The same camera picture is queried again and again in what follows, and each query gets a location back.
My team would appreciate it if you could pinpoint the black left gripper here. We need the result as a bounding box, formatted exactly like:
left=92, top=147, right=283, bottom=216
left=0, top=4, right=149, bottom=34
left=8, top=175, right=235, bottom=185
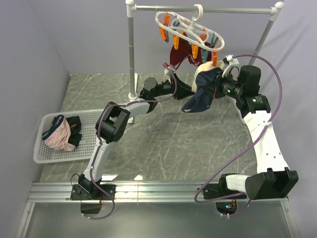
left=153, top=74, right=195, bottom=101

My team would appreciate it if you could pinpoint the orange clothespin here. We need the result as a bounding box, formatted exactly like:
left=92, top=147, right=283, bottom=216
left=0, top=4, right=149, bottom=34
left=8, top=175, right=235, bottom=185
left=172, top=35, right=179, bottom=50
left=212, top=52, right=217, bottom=67
left=159, top=12, right=170, bottom=43

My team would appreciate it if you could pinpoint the aluminium mounting rail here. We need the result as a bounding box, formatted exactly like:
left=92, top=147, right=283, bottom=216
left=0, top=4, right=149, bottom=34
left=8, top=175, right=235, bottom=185
left=16, top=180, right=300, bottom=238

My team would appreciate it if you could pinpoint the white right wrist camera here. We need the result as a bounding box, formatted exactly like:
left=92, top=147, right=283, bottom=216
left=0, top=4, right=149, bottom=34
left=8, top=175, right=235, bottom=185
left=222, top=55, right=239, bottom=77

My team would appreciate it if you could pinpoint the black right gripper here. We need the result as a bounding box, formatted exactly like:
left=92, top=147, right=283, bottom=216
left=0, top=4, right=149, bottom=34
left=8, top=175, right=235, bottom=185
left=203, top=70, right=244, bottom=100

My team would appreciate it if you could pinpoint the pink underwear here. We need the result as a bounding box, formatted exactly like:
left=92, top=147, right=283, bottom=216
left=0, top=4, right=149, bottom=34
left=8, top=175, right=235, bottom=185
left=42, top=115, right=75, bottom=151

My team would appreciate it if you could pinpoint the white perforated plastic basket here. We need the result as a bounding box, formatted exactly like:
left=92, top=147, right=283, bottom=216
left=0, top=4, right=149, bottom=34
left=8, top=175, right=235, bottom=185
left=33, top=109, right=103, bottom=164

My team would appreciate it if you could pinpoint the navy blue underwear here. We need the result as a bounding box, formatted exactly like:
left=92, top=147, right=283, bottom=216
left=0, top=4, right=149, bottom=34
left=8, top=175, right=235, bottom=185
left=181, top=60, right=225, bottom=113

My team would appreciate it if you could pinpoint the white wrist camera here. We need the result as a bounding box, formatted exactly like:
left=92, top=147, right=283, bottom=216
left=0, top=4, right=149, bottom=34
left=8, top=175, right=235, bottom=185
left=163, top=62, right=176, bottom=82
left=222, top=55, right=239, bottom=77

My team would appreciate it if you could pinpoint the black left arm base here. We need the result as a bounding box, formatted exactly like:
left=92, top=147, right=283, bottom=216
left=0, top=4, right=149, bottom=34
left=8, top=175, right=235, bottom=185
left=70, top=184, right=116, bottom=215

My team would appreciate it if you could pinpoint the teal clothespin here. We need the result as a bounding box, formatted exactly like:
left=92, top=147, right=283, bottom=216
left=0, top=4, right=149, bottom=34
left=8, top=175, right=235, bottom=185
left=201, top=49, right=209, bottom=63
left=210, top=33, right=219, bottom=49

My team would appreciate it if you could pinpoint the silver clothes rack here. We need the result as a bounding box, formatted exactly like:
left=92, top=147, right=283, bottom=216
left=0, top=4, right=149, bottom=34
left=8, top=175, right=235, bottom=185
left=124, top=0, right=285, bottom=124

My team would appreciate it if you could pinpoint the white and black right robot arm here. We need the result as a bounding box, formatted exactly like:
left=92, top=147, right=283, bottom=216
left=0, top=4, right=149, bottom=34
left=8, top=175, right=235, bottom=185
left=204, top=65, right=299, bottom=200

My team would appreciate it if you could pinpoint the white plastic clip hanger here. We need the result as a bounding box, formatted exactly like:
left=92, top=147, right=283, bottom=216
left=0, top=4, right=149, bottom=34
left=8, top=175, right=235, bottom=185
left=155, top=4, right=225, bottom=52

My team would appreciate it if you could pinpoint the black lace underwear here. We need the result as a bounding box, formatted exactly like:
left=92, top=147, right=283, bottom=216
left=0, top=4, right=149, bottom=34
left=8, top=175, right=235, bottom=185
left=66, top=116, right=82, bottom=147

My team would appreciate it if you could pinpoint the dark red lace bra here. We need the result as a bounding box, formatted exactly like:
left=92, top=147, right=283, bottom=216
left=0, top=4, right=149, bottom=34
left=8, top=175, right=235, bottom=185
left=169, top=38, right=212, bottom=70

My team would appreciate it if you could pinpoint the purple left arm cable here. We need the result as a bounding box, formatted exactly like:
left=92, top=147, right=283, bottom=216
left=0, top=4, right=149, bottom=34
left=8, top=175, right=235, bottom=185
left=82, top=71, right=178, bottom=220

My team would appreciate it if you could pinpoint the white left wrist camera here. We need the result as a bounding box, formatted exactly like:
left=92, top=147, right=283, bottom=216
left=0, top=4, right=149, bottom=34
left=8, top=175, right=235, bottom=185
left=163, top=62, right=176, bottom=82

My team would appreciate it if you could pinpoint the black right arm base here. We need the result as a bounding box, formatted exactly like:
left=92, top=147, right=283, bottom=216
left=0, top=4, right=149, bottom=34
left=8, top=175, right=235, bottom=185
left=198, top=182, right=247, bottom=215

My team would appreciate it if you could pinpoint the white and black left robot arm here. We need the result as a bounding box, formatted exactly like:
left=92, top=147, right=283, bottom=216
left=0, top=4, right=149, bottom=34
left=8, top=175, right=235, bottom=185
left=77, top=74, right=194, bottom=199

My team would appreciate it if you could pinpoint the yellow-orange clothespin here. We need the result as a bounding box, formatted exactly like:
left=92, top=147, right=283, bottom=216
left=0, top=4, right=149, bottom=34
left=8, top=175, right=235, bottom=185
left=191, top=44, right=199, bottom=59

